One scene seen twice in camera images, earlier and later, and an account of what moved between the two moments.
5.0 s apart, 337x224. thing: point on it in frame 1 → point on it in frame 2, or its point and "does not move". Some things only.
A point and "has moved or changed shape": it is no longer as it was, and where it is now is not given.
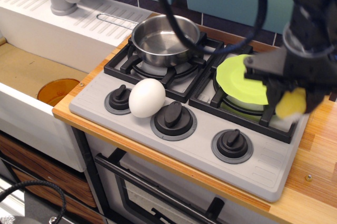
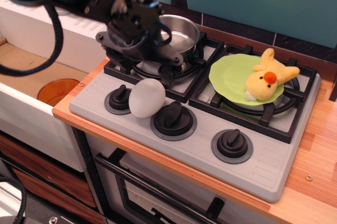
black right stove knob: [232, 146] does not move
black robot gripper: [308, 57] → [135, 36]
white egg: [146, 97] does not move
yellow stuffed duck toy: [291, 103] has moved or changed shape
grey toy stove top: [202, 140] does not move
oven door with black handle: [132, 189] does not move
